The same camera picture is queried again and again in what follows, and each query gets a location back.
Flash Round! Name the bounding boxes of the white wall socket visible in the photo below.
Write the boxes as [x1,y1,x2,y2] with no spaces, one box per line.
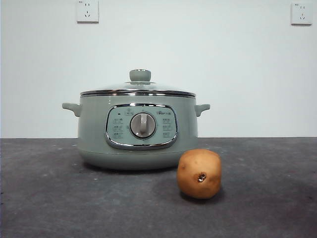
[76,0,100,24]
[291,2,313,26]

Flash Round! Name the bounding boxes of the sage green electric pot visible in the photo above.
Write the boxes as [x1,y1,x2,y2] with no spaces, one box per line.
[61,95,211,171]

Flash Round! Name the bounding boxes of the glass lid with green knob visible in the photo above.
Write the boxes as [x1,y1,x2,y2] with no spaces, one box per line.
[79,69,196,97]

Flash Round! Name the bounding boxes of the brown potato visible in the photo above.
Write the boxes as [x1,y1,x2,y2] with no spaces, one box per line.
[176,149,222,200]

